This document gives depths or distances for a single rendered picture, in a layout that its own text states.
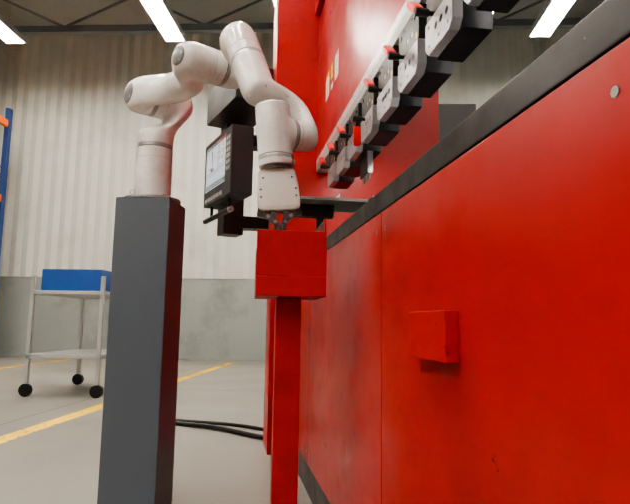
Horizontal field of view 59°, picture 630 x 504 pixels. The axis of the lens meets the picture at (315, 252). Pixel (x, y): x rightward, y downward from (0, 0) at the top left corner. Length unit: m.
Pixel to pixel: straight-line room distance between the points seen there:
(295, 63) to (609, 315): 2.59
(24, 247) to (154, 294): 8.72
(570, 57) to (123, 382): 1.60
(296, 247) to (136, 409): 0.85
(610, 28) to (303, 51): 2.53
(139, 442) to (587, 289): 1.56
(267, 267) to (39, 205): 9.37
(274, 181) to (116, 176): 8.79
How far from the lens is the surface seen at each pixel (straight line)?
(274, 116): 1.35
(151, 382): 1.86
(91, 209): 10.11
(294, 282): 1.27
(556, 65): 0.62
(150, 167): 1.97
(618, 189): 0.51
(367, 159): 1.90
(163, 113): 2.06
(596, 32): 0.57
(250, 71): 1.48
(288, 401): 1.35
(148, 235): 1.88
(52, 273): 5.06
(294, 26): 3.07
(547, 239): 0.59
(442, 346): 0.78
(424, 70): 1.38
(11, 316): 10.53
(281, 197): 1.32
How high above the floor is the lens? 0.60
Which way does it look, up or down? 7 degrees up
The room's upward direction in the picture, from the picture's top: 1 degrees clockwise
